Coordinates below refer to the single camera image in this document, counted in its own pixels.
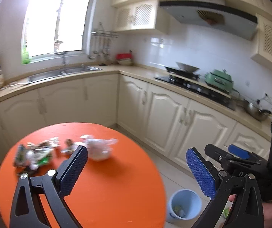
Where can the green electric pot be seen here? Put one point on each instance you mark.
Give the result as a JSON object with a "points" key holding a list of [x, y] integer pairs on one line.
{"points": [[219, 80]]}

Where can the steel wok on burner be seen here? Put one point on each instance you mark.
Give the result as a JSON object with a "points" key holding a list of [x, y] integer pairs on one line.
{"points": [[187, 67]]}

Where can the steel kitchen sink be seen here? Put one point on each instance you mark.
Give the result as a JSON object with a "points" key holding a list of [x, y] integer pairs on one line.
{"points": [[62, 72]]}

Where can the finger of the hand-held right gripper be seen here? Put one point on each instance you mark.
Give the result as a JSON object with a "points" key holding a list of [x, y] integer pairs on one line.
{"points": [[215, 153], [239, 152]]}

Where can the green crumpled wrapper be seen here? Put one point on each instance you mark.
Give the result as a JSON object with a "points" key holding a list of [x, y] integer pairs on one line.
{"points": [[43, 158]]}

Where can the cream base cabinets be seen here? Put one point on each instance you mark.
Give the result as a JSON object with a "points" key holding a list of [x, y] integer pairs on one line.
{"points": [[98, 99]]}

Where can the green bottle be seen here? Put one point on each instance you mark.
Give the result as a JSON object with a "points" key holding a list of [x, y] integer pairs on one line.
{"points": [[26, 55]]}

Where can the cream lattice wall cabinet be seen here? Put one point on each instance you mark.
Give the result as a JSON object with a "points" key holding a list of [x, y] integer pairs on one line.
{"points": [[136, 15]]}

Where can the white wall socket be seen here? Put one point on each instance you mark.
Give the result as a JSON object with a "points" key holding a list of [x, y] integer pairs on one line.
{"points": [[266, 97]]}

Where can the clear plastic bag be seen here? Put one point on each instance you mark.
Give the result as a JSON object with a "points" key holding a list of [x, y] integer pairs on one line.
{"points": [[100, 148]]}

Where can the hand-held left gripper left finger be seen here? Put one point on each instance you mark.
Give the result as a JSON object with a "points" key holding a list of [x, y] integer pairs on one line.
{"points": [[75, 168]]}

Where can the kitchen window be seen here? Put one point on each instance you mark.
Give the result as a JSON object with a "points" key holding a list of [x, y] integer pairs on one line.
{"points": [[55, 16]]}

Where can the person's right hand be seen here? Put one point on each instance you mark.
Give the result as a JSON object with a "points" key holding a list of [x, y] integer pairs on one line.
{"points": [[271, 212]]}

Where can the steel wall utensil rack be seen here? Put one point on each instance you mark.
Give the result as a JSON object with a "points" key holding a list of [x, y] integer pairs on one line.
{"points": [[103, 33]]}

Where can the grey range hood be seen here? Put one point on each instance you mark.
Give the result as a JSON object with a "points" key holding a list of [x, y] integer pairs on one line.
{"points": [[209, 14]]}

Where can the light blue trash bin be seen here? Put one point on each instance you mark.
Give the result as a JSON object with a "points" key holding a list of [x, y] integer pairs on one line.
{"points": [[184, 204]]}

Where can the green white snack wrapper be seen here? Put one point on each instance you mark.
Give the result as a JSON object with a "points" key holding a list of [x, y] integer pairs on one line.
{"points": [[21, 155]]}

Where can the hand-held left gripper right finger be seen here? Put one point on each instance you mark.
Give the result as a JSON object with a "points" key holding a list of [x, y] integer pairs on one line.
{"points": [[198, 171]]}

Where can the small white torn wrapper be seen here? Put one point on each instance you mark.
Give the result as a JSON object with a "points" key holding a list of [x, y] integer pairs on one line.
{"points": [[54, 141]]}

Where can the small brown lump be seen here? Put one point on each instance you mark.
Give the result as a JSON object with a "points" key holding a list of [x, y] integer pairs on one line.
{"points": [[69, 143]]}

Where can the black gas stove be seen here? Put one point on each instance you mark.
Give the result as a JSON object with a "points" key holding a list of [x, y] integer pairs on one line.
{"points": [[197, 87]]}

